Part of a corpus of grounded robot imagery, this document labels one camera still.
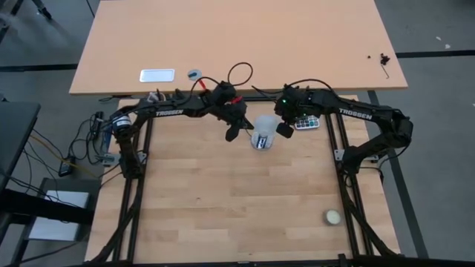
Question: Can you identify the black cable bundle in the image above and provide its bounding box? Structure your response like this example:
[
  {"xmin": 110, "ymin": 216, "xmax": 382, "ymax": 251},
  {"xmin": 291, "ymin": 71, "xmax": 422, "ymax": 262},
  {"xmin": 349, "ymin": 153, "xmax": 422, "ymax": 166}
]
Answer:
[{"xmin": 70, "ymin": 110, "xmax": 113, "ymax": 164}]

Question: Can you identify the black power brick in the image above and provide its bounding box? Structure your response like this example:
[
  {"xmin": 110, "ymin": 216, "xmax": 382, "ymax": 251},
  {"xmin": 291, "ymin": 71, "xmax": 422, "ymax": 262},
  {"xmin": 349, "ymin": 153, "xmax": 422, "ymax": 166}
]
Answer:
[{"xmin": 58, "ymin": 158, "xmax": 76, "ymax": 177}]

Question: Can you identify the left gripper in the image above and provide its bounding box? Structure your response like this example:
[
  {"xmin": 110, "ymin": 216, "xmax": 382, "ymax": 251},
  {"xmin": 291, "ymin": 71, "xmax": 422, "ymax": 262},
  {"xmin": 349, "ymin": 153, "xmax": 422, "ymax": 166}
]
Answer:
[{"xmin": 206, "ymin": 80, "xmax": 256, "ymax": 143}]

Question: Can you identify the white lightbulb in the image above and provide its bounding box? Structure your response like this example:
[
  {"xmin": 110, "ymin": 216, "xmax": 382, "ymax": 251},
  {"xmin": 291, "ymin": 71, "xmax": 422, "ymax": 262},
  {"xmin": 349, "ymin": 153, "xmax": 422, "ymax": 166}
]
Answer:
[{"xmin": 253, "ymin": 113, "xmax": 280, "ymax": 141}]

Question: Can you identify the black aluminium frame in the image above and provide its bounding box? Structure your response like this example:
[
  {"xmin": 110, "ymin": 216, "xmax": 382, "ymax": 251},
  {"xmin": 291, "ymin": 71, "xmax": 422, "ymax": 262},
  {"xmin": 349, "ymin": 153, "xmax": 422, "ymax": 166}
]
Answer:
[{"xmin": 85, "ymin": 94, "xmax": 475, "ymax": 267}]

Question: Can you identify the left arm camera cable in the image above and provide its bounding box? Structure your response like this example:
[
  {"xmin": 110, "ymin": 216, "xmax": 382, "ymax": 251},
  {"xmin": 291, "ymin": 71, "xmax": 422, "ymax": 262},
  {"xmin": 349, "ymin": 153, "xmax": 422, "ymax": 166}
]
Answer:
[{"xmin": 189, "ymin": 62, "xmax": 255, "ymax": 93}]

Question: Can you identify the light wood desk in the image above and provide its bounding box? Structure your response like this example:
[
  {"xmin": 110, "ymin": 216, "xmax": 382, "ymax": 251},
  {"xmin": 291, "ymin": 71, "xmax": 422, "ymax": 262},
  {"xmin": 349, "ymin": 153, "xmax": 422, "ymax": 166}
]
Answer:
[{"xmin": 69, "ymin": 0, "xmax": 409, "ymax": 96}]

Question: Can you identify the grey desk calculator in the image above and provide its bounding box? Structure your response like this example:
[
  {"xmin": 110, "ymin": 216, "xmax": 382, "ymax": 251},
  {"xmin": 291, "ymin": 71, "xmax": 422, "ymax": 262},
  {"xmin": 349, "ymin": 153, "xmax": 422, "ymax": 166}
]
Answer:
[{"xmin": 294, "ymin": 113, "xmax": 321, "ymax": 131}]

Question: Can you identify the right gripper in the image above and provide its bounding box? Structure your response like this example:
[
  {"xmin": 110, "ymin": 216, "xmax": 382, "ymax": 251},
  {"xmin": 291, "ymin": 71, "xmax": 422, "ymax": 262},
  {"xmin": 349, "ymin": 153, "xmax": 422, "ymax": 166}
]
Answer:
[{"xmin": 274, "ymin": 84, "xmax": 316, "ymax": 139}]

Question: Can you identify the black stand leg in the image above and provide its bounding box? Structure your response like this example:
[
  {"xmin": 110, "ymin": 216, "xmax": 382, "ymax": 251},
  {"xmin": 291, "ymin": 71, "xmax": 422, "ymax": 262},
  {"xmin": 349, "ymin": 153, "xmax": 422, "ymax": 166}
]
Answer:
[{"xmin": 31, "ymin": 0, "xmax": 53, "ymax": 20}]

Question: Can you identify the gold wire pen cup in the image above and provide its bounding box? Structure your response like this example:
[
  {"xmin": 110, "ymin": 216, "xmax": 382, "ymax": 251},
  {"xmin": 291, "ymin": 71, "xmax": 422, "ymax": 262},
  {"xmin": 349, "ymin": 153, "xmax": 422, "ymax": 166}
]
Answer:
[{"xmin": 147, "ymin": 90, "xmax": 168, "ymax": 103}]

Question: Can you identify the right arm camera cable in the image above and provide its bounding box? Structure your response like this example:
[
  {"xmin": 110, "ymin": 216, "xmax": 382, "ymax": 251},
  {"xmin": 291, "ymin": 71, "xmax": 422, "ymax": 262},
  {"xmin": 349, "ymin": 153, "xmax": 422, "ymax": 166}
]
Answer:
[{"xmin": 251, "ymin": 78, "xmax": 337, "ymax": 98}]

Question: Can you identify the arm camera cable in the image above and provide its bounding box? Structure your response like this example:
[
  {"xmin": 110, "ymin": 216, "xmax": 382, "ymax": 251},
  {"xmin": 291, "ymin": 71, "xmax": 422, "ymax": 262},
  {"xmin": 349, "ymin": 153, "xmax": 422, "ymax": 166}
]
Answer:
[
  {"xmin": 189, "ymin": 62, "xmax": 255, "ymax": 93},
  {"xmin": 251, "ymin": 78, "xmax": 337, "ymax": 98}
]

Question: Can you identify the black side desk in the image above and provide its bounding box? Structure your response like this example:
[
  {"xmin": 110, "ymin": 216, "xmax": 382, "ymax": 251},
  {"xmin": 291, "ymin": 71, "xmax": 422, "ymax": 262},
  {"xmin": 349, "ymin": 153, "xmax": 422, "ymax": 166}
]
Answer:
[{"xmin": 0, "ymin": 100, "xmax": 42, "ymax": 192}]

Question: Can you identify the small cream round lid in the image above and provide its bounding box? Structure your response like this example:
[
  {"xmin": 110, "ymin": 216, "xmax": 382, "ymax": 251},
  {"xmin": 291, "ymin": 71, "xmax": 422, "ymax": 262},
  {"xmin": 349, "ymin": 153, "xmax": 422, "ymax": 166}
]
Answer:
[{"xmin": 324, "ymin": 208, "xmax": 343, "ymax": 227}]

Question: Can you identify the black desk leg bar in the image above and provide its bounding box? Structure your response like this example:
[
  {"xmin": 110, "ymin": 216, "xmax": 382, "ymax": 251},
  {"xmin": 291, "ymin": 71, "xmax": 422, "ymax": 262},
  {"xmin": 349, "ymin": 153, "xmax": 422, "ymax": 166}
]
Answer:
[{"xmin": 0, "ymin": 188, "xmax": 96, "ymax": 225}]

